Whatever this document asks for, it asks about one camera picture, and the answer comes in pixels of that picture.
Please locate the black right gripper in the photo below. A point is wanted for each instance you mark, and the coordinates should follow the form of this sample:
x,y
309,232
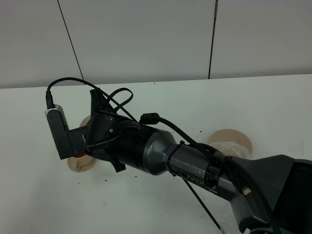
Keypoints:
x,y
112,137

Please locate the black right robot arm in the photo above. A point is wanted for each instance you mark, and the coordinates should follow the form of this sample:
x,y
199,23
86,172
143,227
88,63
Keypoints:
x,y
271,195

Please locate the beige round teapot tray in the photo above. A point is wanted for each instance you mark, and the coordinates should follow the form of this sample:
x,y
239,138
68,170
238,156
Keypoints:
x,y
232,142

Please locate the beige far teacup with saucer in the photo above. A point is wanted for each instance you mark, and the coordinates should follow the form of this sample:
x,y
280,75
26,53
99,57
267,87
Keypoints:
x,y
85,122

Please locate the beige teacup with saucer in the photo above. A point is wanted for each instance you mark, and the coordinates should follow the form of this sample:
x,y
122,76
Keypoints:
x,y
81,163
85,122

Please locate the beige near teacup with saucer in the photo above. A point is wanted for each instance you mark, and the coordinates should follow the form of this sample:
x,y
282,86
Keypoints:
x,y
81,163

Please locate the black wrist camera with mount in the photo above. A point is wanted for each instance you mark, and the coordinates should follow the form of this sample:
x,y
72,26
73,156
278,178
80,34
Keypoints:
x,y
68,142

